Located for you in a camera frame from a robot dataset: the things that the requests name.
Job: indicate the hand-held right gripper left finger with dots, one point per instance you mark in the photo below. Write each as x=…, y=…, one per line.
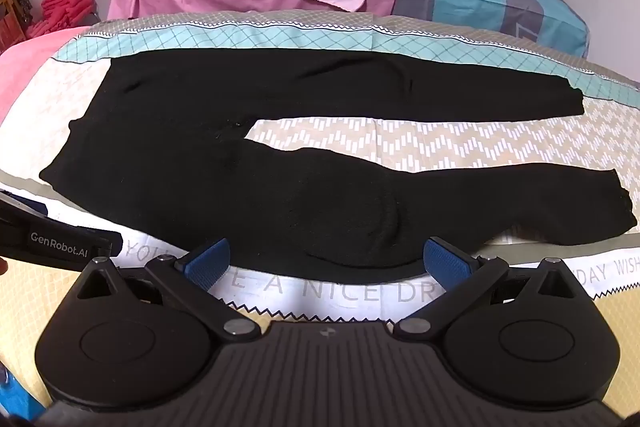
x=207, y=264

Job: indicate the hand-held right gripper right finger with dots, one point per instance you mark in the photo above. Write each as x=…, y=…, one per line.
x=445, y=263

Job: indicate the black pants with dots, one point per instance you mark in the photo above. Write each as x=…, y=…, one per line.
x=200, y=187

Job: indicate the patterned teal beige bed sheet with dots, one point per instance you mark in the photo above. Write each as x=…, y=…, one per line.
x=400, y=142

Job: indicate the bright pink blanket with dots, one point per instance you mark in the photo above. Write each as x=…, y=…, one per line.
x=20, y=72

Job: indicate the red folded cloth stack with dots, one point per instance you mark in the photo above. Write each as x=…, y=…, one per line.
x=65, y=2

